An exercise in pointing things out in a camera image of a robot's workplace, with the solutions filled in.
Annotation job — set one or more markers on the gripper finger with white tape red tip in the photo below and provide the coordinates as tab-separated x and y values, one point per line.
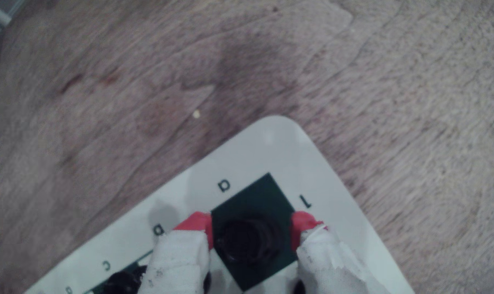
179	261
328	265

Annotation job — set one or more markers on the black rook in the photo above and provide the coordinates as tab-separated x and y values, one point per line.
247	241

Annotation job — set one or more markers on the green and white chess mat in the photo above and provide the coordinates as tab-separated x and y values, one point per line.
271	155

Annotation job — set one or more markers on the black bishop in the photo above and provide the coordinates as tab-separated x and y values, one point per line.
121	282

